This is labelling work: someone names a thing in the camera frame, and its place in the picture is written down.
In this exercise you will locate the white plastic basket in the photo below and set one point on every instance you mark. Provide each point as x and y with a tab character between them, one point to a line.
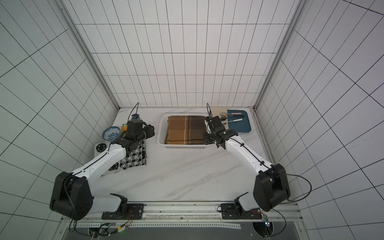
161	134

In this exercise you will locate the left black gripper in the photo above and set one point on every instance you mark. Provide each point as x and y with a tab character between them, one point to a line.
150	131

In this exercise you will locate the brown plaid scarf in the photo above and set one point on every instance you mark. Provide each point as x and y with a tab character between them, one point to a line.
185	130

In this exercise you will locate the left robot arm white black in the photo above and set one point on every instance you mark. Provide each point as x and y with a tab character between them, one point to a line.
72	196

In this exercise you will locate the aluminium mounting rail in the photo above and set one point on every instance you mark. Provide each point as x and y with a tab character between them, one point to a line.
190	204

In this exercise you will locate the black handled spoon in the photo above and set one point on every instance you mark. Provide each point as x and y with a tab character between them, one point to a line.
229	118

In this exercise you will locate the smiley face checked scarf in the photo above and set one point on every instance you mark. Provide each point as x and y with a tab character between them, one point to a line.
134	159

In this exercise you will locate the white handled spoon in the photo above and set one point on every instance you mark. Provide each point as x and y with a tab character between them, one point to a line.
233	121

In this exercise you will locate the beige folded cloth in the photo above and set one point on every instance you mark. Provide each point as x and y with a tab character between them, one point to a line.
218	111

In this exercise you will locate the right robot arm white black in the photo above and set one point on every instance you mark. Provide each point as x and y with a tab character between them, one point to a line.
271	186

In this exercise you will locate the green snack packet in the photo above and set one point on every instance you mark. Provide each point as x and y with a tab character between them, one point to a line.
124	127

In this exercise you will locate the teal tray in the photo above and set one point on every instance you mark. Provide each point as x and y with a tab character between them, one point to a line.
241	127

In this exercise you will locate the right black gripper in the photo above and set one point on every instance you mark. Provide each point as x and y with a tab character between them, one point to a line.
210	139

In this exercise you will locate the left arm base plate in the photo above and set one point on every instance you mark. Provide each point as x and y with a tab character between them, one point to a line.
136	211

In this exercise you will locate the blue white ceramic bowl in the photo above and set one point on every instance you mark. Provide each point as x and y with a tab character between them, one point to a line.
111	133

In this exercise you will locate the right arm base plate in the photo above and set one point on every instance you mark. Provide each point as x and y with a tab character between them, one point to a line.
234	211

